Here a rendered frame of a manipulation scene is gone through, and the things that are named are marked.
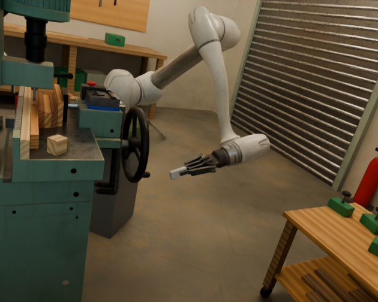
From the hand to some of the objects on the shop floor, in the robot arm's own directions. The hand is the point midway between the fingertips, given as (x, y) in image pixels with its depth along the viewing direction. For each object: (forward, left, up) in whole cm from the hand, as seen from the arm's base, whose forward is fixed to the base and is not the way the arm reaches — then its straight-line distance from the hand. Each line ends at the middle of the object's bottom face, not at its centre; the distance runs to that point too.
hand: (178, 172), depth 123 cm
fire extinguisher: (-168, +171, -73) cm, 250 cm away
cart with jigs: (-14, +95, -72) cm, 120 cm away
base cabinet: (+26, -58, -73) cm, 97 cm away
